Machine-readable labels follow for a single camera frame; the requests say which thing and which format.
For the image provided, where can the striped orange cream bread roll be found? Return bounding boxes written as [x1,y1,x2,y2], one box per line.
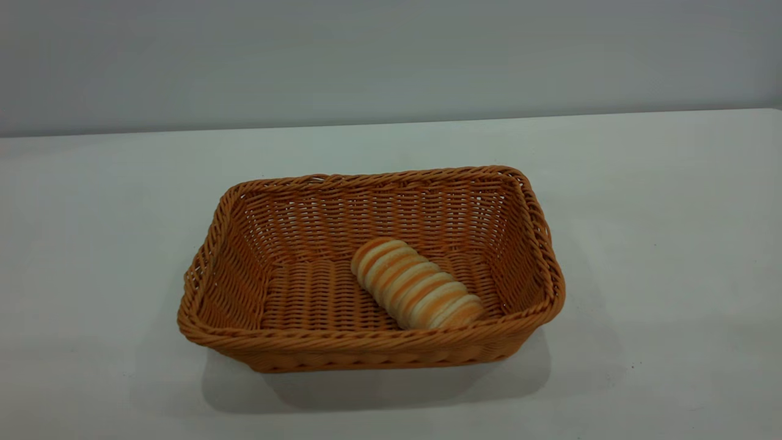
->
[350,238,484,331]

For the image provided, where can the orange woven wicker basket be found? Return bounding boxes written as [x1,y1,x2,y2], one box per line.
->
[177,165,566,373]

